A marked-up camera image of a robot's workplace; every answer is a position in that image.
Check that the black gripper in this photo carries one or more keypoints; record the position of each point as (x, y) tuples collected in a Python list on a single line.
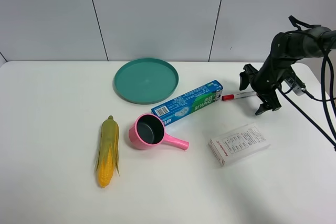
[(264, 81)]

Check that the red capped white marker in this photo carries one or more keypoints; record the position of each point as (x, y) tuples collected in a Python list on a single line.
[(229, 97)]

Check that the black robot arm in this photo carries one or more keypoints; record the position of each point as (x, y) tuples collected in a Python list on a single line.
[(286, 49)]

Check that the white paper box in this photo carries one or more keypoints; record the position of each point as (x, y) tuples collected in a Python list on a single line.
[(238, 144)]

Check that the blue toothpaste box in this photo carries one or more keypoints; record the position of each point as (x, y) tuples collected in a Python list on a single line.
[(180, 107)]

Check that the teal round plate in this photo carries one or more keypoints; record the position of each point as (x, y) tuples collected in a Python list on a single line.
[(145, 81)]

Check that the toy corn cob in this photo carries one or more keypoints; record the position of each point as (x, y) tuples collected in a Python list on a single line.
[(108, 152)]

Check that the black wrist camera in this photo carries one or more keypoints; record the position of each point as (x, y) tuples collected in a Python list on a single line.
[(294, 83)]

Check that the pink cup with handle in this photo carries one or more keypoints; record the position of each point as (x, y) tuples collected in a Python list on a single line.
[(149, 131)]

